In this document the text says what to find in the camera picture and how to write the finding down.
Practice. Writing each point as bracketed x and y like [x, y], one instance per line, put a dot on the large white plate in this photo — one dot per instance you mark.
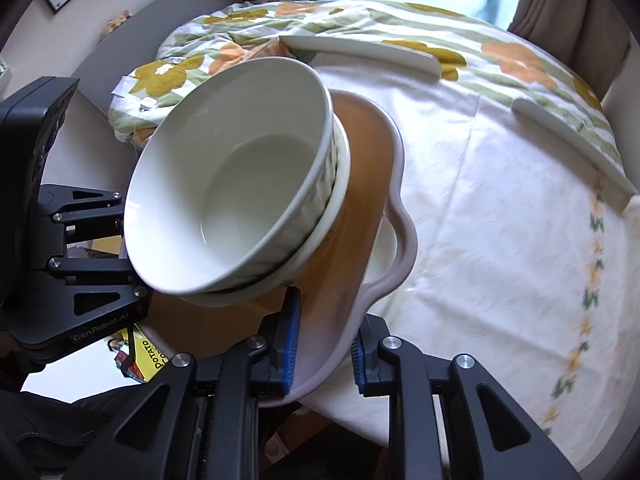
[382, 252]

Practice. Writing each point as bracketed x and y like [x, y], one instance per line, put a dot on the yellow snack packet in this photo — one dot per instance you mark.
[150, 360]

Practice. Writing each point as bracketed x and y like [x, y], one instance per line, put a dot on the white ribbed bowl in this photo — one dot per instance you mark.
[225, 185]

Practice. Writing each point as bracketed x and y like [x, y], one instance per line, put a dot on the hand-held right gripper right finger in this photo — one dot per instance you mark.
[357, 365]

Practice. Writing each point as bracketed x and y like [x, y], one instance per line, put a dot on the grey cushion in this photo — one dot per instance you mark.
[150, 35]

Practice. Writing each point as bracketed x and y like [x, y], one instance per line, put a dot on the white patterned tablecloth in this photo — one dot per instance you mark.
[500, 240]

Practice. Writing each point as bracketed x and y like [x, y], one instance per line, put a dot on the brown curtain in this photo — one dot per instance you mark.
[565, 10]

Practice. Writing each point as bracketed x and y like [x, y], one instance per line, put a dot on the person's dark clothing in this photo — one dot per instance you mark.
[60, 430]

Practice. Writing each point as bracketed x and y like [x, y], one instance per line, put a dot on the pink flower-shaped dish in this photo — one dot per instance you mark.
[360, 160]

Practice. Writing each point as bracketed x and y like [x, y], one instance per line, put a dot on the small cartoon figure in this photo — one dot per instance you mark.
[117, 19]

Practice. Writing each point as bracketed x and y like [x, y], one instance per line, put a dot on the white curved rail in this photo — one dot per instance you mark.
[360, 50]
[565, 132]

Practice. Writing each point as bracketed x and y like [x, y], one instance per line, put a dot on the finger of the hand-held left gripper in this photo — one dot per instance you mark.
[107, 201]
[90, 265]

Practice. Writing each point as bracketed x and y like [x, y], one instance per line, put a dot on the floral blanket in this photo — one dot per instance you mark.
[500, 35]

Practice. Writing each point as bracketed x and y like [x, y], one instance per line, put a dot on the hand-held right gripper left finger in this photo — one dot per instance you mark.
[290, 345]

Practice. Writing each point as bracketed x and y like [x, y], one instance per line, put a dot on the cream leaf-print bowl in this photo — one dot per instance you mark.
[330, 215]

